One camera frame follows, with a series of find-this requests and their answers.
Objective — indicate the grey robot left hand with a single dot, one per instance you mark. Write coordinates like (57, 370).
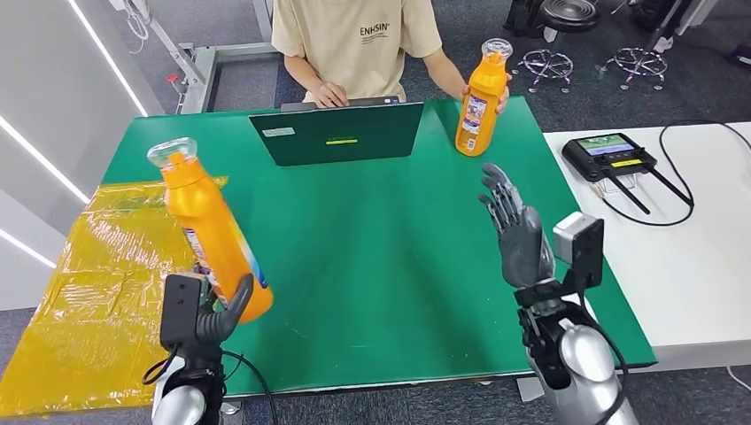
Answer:
(226, 322)

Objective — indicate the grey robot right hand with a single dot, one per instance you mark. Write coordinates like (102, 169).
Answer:
(522, 246)

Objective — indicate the person's right hand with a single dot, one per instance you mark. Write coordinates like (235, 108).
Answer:
(330, 95)

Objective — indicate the person's left hand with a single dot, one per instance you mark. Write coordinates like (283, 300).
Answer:
(504, 97)

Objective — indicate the orange Tide detergent bottle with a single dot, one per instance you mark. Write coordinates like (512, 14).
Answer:
(481, 111)
(217, 246)

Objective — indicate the person's right forearm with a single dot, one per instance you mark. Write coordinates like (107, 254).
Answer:
(302, 76)

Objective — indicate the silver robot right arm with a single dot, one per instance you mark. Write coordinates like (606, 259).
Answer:
(584, 363)

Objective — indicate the person's left forearm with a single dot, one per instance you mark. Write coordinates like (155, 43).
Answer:
(446, 73)

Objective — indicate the dark green laptop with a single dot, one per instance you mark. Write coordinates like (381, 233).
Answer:
(340, 132)

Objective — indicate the person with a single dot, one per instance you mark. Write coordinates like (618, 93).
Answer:
(358, 47)

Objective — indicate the black stool chrome base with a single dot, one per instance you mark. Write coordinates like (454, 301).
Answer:
(566, 14)

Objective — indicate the black remote controller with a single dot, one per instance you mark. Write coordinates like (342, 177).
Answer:
(607, 155)

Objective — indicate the yellow plastic wrapped box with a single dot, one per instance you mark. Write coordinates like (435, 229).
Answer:
(88, 328)

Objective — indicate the green table mat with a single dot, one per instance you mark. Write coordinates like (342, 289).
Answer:
(375, 264)

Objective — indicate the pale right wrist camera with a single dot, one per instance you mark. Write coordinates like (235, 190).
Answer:
(566, 237)

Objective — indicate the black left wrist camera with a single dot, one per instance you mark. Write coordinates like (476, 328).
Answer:
(182, 311)

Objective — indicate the grey metal frame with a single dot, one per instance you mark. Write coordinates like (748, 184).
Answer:
(199, 70)

